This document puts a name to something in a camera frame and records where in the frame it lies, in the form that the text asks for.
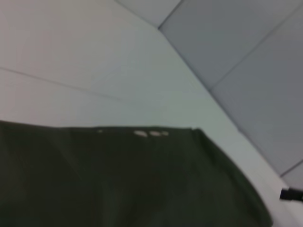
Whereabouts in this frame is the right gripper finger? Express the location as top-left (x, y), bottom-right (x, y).
top-left (279, 186), bottom-right (303, 202)

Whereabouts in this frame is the dark green t-shirt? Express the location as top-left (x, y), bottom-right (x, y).
top-left (0, 120), bottom-right (275, 227)

